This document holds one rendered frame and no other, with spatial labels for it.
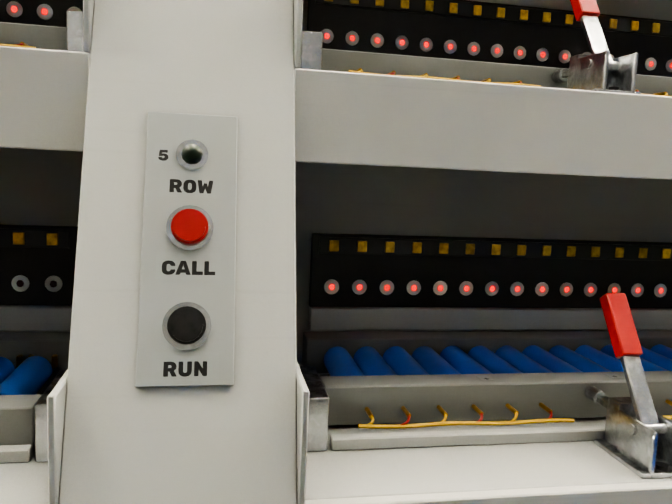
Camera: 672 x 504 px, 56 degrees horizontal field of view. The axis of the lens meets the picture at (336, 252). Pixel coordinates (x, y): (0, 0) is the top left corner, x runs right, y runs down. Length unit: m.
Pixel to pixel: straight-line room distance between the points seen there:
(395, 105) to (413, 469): 0.18
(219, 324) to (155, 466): 0.06
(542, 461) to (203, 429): 0.17
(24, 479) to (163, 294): 0.10
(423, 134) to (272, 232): 0.10
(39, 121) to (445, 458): 0.25
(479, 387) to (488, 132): 0.14
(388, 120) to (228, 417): 0.16
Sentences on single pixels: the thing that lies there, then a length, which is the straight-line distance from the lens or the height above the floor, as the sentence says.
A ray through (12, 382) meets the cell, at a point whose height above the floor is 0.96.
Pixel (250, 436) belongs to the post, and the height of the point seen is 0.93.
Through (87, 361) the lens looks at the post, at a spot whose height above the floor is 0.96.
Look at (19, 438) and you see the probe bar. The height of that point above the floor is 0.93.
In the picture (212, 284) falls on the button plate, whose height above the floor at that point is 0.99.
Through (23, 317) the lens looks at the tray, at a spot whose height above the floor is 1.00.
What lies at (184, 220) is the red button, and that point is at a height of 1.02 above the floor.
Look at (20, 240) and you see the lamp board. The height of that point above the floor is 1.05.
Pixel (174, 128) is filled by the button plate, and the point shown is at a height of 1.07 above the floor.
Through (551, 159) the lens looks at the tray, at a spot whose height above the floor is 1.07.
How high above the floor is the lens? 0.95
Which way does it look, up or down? 13 degrees up
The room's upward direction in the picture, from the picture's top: 1 degrees counter-clockwise
